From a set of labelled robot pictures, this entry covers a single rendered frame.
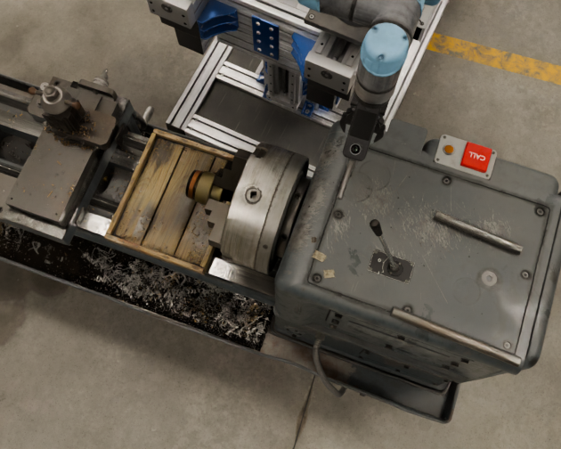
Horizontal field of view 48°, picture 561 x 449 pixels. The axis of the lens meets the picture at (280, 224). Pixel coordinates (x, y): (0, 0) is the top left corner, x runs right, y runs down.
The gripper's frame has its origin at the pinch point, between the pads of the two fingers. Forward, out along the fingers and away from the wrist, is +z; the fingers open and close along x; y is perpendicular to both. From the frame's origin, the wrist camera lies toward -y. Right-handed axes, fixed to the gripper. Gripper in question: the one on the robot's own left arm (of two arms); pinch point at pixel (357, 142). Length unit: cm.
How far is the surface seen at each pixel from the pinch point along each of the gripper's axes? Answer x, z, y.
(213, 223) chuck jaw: 27.8, 24.6, -21.2
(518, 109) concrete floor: -60, 136, 106
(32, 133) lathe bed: 95, 49, -7
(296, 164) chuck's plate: 12.3, 14.4, -3.4
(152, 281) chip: 50, 77, -33
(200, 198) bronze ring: 33.4, 25.2, -16.0
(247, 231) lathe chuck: 17.6, 15.4, -22.6
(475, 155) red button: -26.2, 8.7, 10.4
